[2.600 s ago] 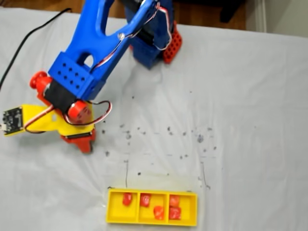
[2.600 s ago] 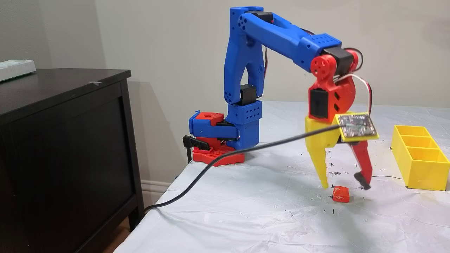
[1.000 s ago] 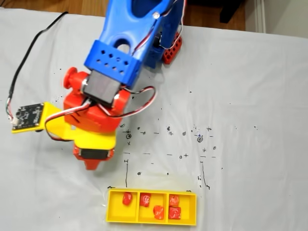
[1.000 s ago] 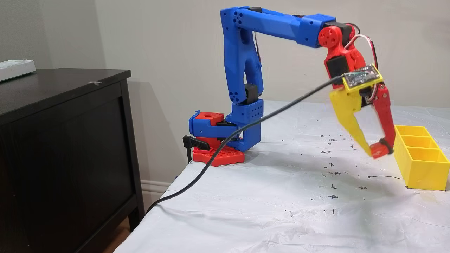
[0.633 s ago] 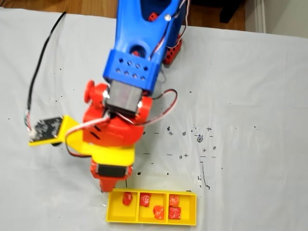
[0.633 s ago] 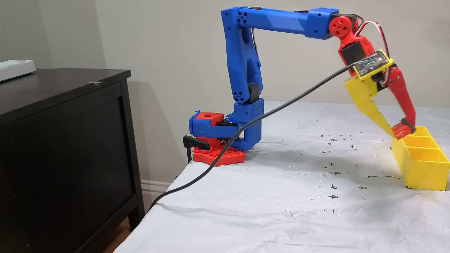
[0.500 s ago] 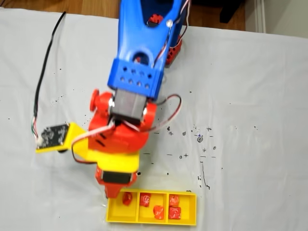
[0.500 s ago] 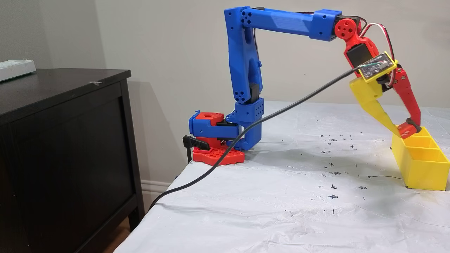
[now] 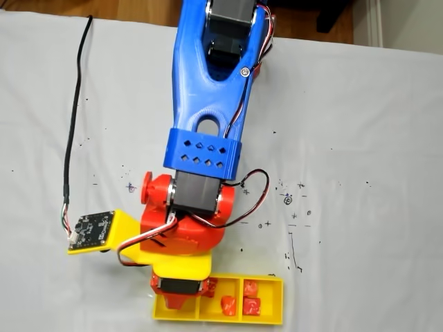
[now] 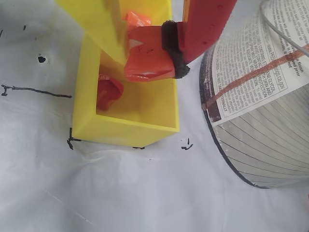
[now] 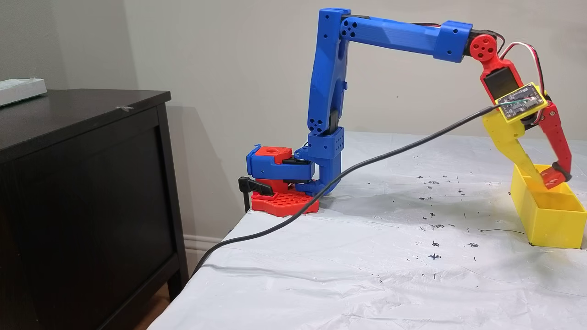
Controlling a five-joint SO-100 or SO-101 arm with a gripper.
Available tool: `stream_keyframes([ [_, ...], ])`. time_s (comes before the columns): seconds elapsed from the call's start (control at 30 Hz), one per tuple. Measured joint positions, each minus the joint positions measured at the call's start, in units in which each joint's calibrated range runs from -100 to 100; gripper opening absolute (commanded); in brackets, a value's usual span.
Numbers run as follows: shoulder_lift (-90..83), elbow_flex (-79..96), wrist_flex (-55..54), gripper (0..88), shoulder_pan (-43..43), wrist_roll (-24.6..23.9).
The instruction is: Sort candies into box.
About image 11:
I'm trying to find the orange candy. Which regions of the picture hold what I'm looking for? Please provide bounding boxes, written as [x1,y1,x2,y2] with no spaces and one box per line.
[540,167,567,189]

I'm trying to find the yellow three-compartment box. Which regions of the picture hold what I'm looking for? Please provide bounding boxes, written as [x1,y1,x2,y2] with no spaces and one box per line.
[510,164,587,249]

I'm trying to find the white flat box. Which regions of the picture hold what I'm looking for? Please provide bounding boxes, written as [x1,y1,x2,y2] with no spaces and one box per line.
[0,78,48,107]

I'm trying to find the white plastic table cover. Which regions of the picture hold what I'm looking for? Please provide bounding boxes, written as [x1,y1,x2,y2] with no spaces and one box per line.
[148,132,587,330]

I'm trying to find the black table clamp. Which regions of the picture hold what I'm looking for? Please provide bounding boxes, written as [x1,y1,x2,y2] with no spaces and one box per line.
[238,176,275,214]

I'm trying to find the black wooden dresser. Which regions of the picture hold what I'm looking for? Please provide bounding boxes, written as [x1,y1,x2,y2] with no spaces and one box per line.
[0,89,189,330]

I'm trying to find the camera board in yellow mount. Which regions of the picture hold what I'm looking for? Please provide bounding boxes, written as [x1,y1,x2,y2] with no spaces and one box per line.
[495,82,548,124]

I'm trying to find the black camera cable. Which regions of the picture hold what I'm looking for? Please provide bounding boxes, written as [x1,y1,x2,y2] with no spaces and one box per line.
[189,103,505,278]

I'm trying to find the white wall baseboard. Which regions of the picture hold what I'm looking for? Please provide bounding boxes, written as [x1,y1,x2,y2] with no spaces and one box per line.
[183,234,221,252]

